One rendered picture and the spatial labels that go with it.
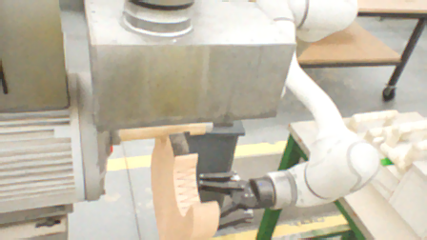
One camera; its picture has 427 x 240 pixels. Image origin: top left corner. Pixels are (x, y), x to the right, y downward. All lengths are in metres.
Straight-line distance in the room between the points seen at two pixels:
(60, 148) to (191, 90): 0.25
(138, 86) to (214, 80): 0.11
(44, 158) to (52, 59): 0.17
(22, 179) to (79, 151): 0.10
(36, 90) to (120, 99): 0.14
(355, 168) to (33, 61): 0.60
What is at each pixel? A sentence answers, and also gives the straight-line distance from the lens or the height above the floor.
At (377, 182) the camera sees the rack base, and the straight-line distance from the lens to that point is 1.34.
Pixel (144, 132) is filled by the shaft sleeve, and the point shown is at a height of 1.26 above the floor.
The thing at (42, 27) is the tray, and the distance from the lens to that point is 0.60.
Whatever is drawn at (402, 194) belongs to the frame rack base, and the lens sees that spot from 1.28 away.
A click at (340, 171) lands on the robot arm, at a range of 0.82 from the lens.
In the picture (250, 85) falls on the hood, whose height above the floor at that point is 1.46.
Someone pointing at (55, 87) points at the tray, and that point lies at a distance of 0.65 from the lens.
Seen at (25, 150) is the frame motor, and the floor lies 1.31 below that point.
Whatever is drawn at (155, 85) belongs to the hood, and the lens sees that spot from 0.56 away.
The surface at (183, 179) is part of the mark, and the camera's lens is 0.75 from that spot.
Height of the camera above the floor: 1.76
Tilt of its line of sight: 36 degrees down
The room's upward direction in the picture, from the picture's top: 10 degrees clockwise
